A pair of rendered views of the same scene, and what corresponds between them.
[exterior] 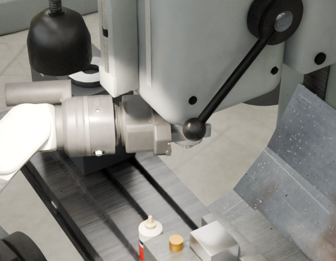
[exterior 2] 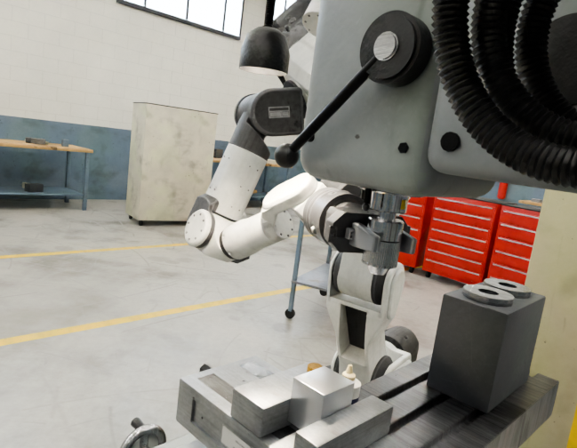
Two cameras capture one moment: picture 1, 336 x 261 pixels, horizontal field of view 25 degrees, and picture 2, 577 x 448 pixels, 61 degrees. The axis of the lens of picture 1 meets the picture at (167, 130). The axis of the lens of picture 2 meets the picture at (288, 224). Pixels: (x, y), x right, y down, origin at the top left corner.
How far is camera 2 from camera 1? 103 cm
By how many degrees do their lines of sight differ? 73
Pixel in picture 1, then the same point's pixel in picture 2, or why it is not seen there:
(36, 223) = not seen: outside the picture
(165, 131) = (337, 215)
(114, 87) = not seen: hidden behind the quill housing
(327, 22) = not seen: hidden behind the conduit
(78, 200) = (392, 384)
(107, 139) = (316, 214)
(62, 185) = (404, 375)
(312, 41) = (441, 108)
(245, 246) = (340, 424)
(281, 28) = (380, 53)
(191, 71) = (315, 100)
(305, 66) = (431, 148)
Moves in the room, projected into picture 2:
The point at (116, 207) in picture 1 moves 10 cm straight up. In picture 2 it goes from (399, 405) to (409, 352)
